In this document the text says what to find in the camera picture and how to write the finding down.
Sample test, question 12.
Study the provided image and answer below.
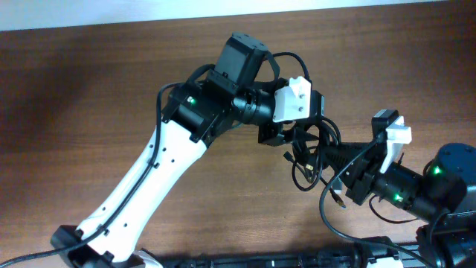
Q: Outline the black USB cable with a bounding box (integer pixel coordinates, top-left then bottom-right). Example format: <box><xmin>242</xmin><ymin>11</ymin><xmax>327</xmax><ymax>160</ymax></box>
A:
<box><xmin>283</xmin><ymin>115</ymin><xmax>347</xmax><ymax>208</ymax></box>

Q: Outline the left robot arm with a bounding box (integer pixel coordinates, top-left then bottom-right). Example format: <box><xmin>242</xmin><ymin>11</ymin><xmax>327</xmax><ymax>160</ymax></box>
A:
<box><xmin>51</xmin><ymin>32</ymin><xmax>312</xmax><ymax>267</ymax></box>

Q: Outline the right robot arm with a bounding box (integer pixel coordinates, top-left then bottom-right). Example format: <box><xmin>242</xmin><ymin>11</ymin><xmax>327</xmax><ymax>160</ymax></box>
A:
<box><xmin>323</xmin><ymin>143</ymin><xmax>475</xmax><ymax>267</ymax></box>

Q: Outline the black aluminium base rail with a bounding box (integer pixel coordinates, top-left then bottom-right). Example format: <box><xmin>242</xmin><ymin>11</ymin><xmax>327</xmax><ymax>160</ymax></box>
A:
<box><xmin>146</xmin><ymin>243</ymin><xmax>424</xmax><ymax>268</ymax></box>

